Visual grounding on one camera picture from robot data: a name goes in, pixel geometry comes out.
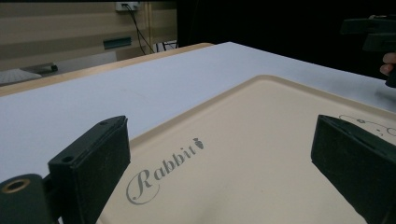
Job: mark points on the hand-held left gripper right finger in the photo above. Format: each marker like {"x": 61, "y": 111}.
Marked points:
{"x": 358, "y": 161}

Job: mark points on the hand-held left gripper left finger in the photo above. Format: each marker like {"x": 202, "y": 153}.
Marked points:
{"x": 90, "y": 168}

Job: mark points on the beige plastic tray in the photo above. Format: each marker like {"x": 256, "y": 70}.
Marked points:
{"x": 255, "y": 155}

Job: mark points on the white perforated panel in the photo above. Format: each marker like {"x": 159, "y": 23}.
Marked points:
{"x": 15, "y": 76}

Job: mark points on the dark green bar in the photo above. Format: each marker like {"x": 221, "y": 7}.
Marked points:
{"x": 117, "y": 43}

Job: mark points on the white wall power socket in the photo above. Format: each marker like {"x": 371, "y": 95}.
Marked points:
{"x": 127, "y": 5}

